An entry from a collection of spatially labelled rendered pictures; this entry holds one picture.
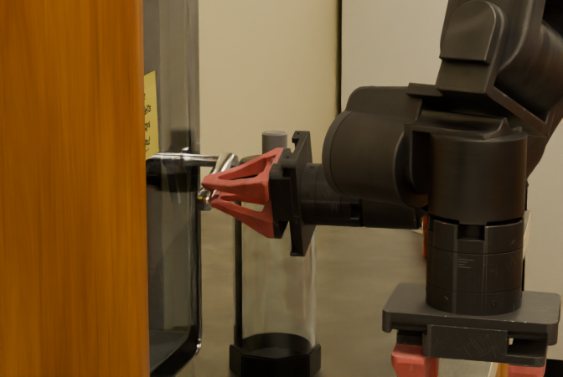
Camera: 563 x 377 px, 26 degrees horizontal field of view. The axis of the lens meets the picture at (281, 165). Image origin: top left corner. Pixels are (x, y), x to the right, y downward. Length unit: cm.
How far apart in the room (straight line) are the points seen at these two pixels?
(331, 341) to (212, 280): 32
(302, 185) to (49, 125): 31
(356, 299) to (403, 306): 93
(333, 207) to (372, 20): 296
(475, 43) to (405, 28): 332
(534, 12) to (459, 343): 20
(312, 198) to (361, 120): 34
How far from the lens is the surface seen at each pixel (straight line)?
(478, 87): 70
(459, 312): 73
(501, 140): 70
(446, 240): 72
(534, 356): 73
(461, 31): 71
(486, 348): 72
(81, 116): 86
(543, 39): 73
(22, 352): 92
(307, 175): 111
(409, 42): 402
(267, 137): 131
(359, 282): 175
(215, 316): 159
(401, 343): 75
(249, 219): 113
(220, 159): 118
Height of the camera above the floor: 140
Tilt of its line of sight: 10 degrees down
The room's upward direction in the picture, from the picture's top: straight up
